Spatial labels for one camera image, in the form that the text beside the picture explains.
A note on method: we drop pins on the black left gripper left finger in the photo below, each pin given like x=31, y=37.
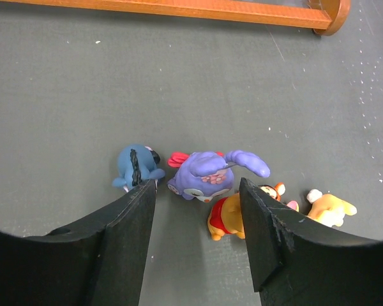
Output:
x=96, y=260

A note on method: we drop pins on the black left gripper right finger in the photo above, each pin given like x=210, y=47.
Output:
x=297, y=261

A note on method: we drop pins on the yellow bear toy figure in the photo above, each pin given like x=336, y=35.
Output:
x=225, y=218

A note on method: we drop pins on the blue donkey toy figure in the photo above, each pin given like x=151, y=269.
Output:
x=135, y=164

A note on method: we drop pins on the purple bunny toy figure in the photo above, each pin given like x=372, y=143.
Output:
x=205, y=175

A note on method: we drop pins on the orange wooden shelf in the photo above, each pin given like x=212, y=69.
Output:
x=323, y=17

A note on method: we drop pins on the tan rabbit toy figure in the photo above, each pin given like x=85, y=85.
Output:
x=328, y=209

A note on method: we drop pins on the orange tiger toy figure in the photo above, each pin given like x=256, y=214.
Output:
x=275, y=192

